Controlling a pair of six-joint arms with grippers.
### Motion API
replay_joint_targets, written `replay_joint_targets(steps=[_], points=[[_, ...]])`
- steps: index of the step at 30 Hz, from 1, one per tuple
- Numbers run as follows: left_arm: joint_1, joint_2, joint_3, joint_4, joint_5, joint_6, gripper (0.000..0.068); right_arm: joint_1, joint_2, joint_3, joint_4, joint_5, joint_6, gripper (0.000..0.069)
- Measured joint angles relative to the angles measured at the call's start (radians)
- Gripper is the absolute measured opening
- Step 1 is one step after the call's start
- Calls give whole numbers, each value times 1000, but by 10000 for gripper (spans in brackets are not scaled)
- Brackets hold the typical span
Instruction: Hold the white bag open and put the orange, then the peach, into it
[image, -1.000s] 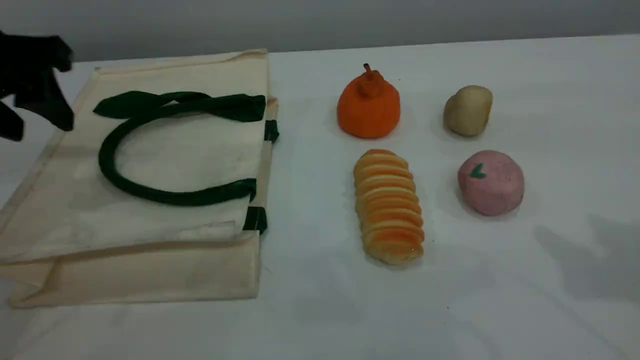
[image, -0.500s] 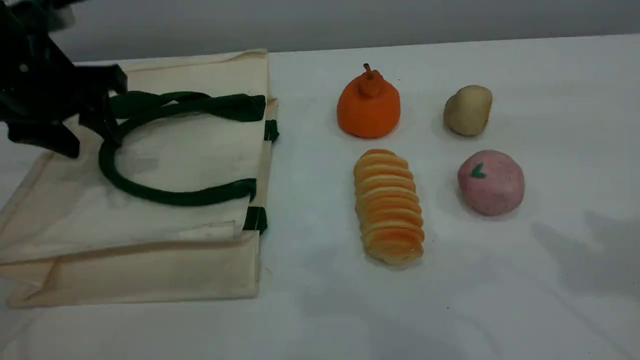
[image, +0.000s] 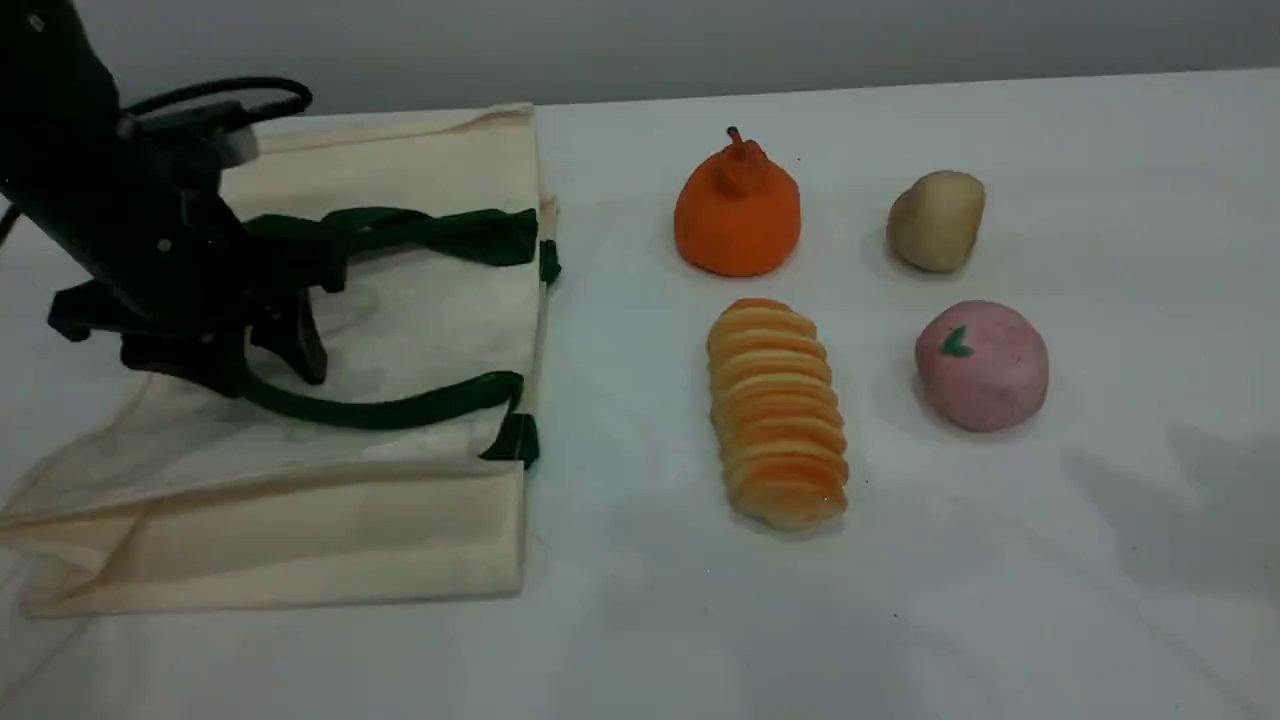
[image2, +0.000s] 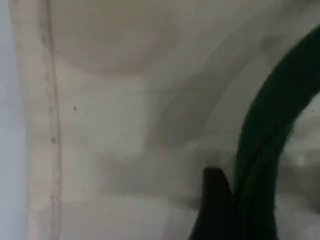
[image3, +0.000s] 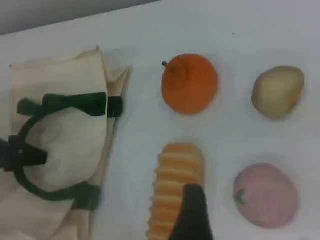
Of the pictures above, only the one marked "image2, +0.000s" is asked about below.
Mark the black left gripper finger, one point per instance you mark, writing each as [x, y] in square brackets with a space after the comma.
[215, 207]

